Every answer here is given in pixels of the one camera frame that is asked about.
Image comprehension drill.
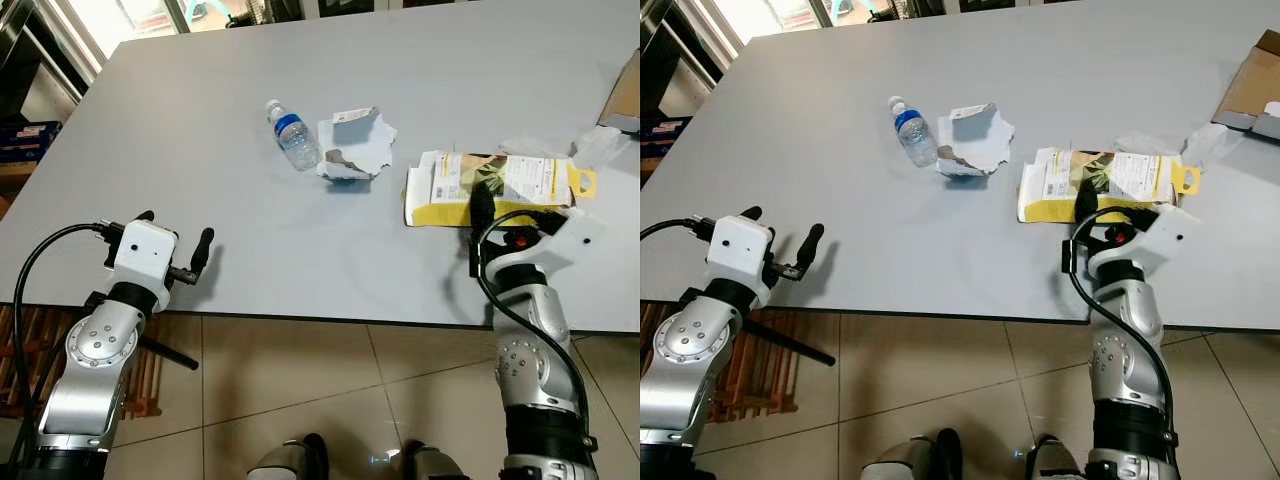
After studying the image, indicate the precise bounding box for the robot right leg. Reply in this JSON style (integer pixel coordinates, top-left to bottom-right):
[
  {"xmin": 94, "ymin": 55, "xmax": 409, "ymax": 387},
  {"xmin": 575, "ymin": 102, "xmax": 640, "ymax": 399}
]
[
  {"xmin": 398, "ymin": 438, "xmax": 473, "ymax": 480},
  {"xmin": 1024, "ymin": 433, "xmax": 1093, "ymax": 480}
]

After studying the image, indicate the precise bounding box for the torn white paper carton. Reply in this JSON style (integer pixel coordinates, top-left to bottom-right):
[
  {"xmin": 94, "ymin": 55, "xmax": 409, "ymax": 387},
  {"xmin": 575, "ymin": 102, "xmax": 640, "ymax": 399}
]
[
  {"xmin": 316, "ymin": 106, "xmax": 399, "ymax": 183},
  {"xmin": 936, "ymin": 102, "xmax": 1017, "ymax": 179}
]

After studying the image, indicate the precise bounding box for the clear crumpled plastic wrap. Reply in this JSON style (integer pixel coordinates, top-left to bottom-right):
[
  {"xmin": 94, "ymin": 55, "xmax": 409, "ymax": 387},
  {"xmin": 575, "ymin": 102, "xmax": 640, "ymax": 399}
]
[
  {"xmin": 498, "ymin": 124, "xmax": 629, "ymax": 173},
  {"xmin": 1113, "ymin": 124, "xmax": 1247, "ymax": 173}
]

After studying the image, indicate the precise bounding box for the thin black rod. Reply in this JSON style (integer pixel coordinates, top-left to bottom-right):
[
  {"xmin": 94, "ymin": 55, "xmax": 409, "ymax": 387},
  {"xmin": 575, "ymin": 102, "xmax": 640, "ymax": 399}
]
[
  {"xmin": 138, "ymin": 334, "xmax": 201, "ymax": 372},
  {"xmin": 742, "ymin": 316, "xmax": 837, "ymax": 367}
]

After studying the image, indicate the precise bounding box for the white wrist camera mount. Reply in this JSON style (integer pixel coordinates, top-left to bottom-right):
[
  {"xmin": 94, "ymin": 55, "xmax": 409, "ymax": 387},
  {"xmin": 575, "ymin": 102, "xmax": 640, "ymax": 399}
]
[
  {"xmin": 1108, "ymin": 203, "xmax": 1202, "ymax": 267},
  {"xmin": 520, "ymin": 209, "xmax": 607, "ymax": 269},
  {"xmin": 110, "ymin": 219, "xmax": 180, "ymax": 288},
  {"xmin": 704, "ymin": 213, "xmax": 777, "ymax": 304}
]

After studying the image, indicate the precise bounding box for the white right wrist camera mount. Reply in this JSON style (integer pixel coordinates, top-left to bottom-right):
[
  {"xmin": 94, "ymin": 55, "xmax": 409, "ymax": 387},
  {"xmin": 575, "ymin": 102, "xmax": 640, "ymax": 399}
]
[
  {"xmin": 1108, "ymin": 203, "xmax": 1202, "ymax": 267},
  {"xmin": 520, "ymin": 209, "xmax": 607, "ymax": 269}
]

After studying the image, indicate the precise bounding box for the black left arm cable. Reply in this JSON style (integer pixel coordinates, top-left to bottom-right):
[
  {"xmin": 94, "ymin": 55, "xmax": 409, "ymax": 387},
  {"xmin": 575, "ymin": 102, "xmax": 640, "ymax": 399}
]
[
  {"xmin": 640, "ymin": 218, "xmax": 717, "ymax": 243},
  {"xmin": 8, "ymin": 221, "xmax": 123, "ymax": 471}
]

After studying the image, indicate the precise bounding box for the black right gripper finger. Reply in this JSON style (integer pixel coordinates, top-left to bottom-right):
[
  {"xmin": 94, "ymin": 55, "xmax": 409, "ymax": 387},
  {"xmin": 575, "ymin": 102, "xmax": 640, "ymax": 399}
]
[
  {"xmin": 1072, "ymin": 176, "xmax": 1100, "ymax": 229},
  {"xmin": 468, "ymin": 180, "xmax": 498, "ymax": 234}
]

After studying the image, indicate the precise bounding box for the open brown cardboard box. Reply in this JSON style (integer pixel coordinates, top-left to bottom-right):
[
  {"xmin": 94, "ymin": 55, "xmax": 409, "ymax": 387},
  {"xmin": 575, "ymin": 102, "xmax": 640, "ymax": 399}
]
[
  {"xmin": 1211, "ymin": 29, "xmax": 1280, "ymax": 140},
  {"xmin": 596, "ymin": 50, "xmax": 641, "ymax": 135}
]

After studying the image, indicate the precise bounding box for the dark metal shelf frame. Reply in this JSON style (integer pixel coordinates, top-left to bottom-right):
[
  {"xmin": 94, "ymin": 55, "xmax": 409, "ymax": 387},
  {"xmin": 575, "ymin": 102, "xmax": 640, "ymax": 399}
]
[
  {"xmin": 640, "ymin": 0, "xmax": 731, "ymax": 117},
  {"xmin": 0, "ymin": 0, "xmax": 105, "ymax": 123}
]

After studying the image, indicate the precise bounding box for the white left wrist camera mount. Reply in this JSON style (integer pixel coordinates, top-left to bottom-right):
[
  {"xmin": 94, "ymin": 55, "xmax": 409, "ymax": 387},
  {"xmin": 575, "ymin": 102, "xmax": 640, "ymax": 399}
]
[
  {"xmin": 704, "ymin": 213, "xmax": 777, "ymax": 304},
  {"xmin": 110, "ymin": 219, "xmax": 180, "ymax": 288}
]

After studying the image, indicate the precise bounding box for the clear blue-label water bottle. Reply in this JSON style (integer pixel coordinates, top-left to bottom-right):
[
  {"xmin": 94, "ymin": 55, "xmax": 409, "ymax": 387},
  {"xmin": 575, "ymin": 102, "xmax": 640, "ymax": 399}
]
[
  {"xmin": 887, "ymin": 95, "xmax": 942, "ymax": 169},
  {"xmin": 264, "ymin": 98, "xmax": 324, "ymax": 172}
]

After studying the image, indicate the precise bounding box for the blue plastic crate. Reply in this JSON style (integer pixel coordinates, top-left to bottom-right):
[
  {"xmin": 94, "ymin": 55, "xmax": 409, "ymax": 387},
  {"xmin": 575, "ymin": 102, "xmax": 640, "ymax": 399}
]
[
  {"xmin": 640, "ymin": 114, "xmax": 693, "ymax": 161},
  {"xmin": 0, "ymin": 119, "xmax": 63, "ymax": 167}
]

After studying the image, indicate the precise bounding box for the flat yellow printed package box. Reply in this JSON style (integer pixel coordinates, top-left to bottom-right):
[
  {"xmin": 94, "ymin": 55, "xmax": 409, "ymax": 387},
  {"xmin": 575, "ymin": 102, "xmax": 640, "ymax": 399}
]
[
  {"xmin": 403, "ymin": 150, "xmax": 599, "ymax": 229},
  {"xmin": 1016, "ymin": 146, "xmax": 1202, "ymax": 225}
]

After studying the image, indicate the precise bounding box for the brown wooden slatted rack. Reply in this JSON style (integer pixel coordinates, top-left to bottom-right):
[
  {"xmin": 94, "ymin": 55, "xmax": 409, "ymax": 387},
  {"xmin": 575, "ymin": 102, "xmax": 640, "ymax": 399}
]
[
  {"xmin": 0, "ymin": 304, "xmax": 167, "ymax": 421},
  {"xmin": 640, "ymin": 303, "xmax": 803, "ymax": 423}
]

